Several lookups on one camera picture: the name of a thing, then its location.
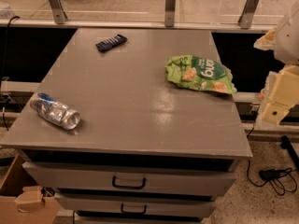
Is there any black power adapter with cable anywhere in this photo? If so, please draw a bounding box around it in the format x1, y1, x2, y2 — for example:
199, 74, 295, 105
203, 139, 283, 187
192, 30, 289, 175
246, 161, 298, 196

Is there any crushed clear plastic bottle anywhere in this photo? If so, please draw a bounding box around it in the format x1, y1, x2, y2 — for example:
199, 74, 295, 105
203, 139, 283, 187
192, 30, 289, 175
30, 92, 80, 130

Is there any top grey drawer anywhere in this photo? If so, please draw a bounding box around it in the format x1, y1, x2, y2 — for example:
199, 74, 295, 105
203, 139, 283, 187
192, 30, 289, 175
22, 161, 235, 198

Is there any grey drawer cabinet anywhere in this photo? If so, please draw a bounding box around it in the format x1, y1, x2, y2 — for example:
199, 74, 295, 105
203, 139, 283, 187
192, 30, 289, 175
3, 28, 251, 224

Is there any brown cardboard box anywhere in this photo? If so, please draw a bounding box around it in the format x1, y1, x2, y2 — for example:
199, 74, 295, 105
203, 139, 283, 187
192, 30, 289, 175
0, 155, 60, 224

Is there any grey drawer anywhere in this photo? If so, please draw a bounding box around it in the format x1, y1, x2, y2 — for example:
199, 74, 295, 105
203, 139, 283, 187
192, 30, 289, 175
22, 161, 235, 198
54, 193, 216, 217

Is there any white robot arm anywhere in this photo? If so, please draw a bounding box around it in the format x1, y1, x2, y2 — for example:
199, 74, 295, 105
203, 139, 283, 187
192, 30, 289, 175
253, 1, 299, 124

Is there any right metal bracket post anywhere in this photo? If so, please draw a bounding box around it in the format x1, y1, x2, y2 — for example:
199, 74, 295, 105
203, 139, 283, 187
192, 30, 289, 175
238, 0, 260, 29

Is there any green snack chip bag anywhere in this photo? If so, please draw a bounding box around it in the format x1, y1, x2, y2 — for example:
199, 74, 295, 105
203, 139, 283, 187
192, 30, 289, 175
165, 55, 237, 94

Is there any left metal bracket post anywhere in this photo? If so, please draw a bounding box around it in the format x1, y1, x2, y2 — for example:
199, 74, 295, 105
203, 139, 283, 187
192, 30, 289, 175
49, 0, 67, 24

